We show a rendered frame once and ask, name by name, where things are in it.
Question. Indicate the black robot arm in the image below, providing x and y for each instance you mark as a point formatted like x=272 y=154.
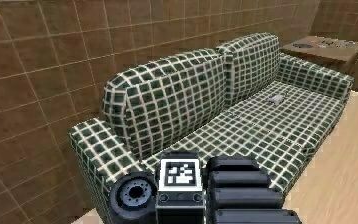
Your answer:
x=233 y=190

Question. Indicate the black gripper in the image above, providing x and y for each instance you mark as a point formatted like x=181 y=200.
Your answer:
x=133 y=196

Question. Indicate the small grey object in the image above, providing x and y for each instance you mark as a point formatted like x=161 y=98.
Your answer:
x=276 y=98

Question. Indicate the brown side table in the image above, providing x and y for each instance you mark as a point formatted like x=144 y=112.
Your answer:
x=323 y=51

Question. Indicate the green checked sofa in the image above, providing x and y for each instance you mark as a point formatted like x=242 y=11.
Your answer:
x=227 y=110

